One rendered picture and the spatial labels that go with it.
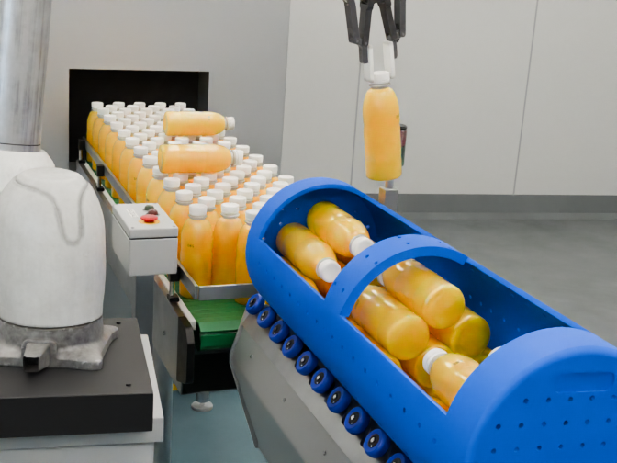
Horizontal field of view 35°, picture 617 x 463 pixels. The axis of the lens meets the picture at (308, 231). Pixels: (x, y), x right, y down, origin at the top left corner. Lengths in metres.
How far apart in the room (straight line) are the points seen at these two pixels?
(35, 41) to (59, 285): 0.41
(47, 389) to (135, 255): 0.66
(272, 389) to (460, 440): 0.73
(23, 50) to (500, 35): 5.20
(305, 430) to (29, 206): 0.60
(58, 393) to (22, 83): 0.52
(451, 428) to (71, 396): 0.52
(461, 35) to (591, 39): 0.92
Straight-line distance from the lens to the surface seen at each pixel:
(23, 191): 1.49
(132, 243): 2.02
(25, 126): 1.66
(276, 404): 1.83
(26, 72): 1.65
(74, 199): 1.48
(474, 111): 6.63
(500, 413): 1.18
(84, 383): 1.44
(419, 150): 6.55
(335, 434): 1.62
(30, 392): 1.41
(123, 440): 1.48
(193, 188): 2.35
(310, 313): 1.60
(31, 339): 1.50
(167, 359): 2.25
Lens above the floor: 1.66
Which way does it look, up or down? 16 degrees down
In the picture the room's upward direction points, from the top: 4 degrees clockwise
